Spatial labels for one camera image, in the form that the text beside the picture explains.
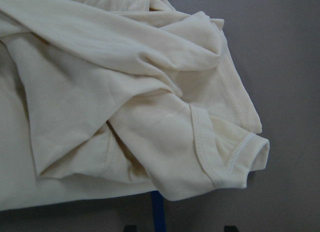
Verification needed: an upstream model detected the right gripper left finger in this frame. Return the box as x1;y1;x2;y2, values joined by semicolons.
123;225;137;232

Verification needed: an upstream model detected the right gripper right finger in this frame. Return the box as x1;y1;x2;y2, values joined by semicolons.
223;225;239;232

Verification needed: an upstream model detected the cream long-sleeve printed shirt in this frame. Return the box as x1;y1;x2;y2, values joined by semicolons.
0;0;270;211

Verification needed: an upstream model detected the brown table cover mat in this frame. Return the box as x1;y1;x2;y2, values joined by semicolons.
0;0;320;232

